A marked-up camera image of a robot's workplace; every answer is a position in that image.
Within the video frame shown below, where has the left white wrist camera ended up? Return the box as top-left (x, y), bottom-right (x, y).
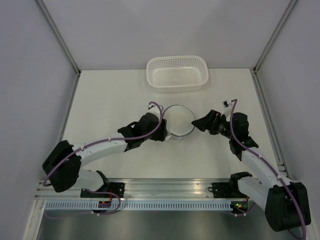
top-left (147, 101), bottom-right (157, 110)

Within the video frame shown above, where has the aluminium mounting rail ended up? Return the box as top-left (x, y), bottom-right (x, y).
top-left (35, 178), bottom-right (229, 201)

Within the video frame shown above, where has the right aluminium frame post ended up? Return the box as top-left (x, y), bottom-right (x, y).
top-left (252, 0), bottom-right (299, 74)

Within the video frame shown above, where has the white perforated plastic basket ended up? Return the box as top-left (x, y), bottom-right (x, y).
top-left (146, 55), bottom-right (209, 94)

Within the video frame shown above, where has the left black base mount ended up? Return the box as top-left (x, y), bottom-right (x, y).
top-left (80, 182), bottom-right (126, 199)

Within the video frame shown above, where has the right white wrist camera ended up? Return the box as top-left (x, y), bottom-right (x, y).
top-left (222, 98), bottom-right (238, 118)

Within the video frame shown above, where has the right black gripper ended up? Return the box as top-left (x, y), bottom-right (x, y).
top-left (191, 109), bottom-right (236, 140)

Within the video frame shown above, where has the round white mesh laundry bag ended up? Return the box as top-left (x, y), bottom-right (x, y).
top-left (163, 104), bottom-right (196, 142)

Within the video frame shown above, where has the white slotted cable duct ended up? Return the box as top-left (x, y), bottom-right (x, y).
top-left (45, 200), bottom-right (233, 211)

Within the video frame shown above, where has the aluminium frame post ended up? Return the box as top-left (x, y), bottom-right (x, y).
top-left (34, 0), bottom-right (81, 76)
top-left (252, 0), bottom-right (299, 74)

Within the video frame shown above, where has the left aluminium frame post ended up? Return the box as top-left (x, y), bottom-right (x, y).
top-left (34, 0), bottom-right (81, 76)

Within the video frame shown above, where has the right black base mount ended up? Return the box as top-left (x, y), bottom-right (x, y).
top-left (207, 182), bottom-right (237, 199)

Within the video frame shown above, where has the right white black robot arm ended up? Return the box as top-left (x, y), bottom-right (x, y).
top-left (192, 110), bottom-right (311, 232)

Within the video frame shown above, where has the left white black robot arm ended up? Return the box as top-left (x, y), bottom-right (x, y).
top-left (42, 112), bottom-right (168, 198)

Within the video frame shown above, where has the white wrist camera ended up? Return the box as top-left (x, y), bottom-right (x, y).
top-left (222, 98), bottom-right (238, 118)
top-left (147, 101), bottom-right (157, 110)

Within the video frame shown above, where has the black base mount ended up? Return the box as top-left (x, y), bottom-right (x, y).
top-left (207, 182), bottom-right (237, 199)
top-left (80, 182), bottom-right (126, 199)

